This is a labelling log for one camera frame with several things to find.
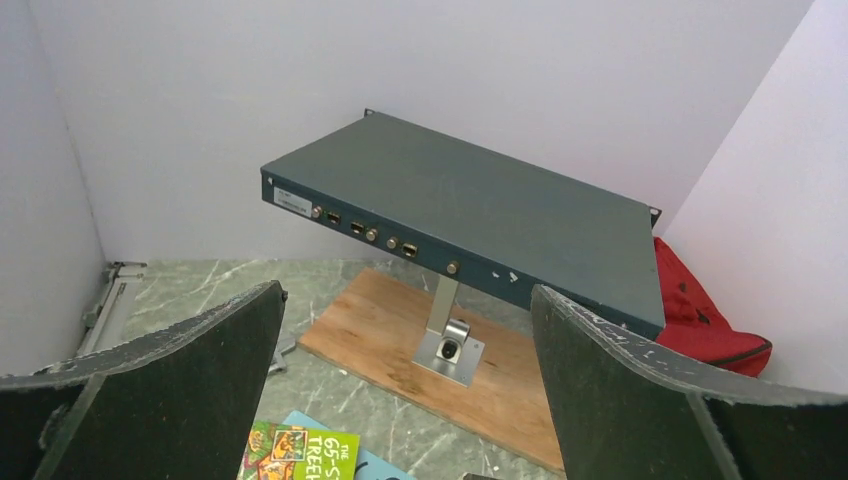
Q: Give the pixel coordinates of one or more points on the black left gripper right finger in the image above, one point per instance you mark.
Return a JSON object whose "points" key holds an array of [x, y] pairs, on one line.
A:
{"points": [[625, 407]]}

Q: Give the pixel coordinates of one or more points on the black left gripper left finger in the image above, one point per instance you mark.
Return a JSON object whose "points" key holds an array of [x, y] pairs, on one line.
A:
{"points": [[176, 403]]}

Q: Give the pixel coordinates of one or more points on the red backpack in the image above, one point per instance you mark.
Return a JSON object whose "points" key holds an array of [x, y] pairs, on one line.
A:
{"points": [[694, 326]]}

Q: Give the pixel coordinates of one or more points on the green treehouse book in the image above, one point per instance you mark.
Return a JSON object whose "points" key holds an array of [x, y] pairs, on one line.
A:
{"points": [[291, 452]]}

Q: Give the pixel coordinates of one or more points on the light blue notebook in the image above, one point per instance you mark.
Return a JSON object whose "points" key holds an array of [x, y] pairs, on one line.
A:
{"points": [[369, 465]]}

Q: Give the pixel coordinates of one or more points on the wooden base board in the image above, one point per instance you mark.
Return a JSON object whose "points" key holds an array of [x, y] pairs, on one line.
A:
{"points": [[376, 330]]}

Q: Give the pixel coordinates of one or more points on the aluminium frame rail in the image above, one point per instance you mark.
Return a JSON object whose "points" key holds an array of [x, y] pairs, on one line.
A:
{"points": [[105, 318]]}

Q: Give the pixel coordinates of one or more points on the metal stand bracket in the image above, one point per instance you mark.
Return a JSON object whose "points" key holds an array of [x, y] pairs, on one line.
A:
{"points": [[447, 348]]}

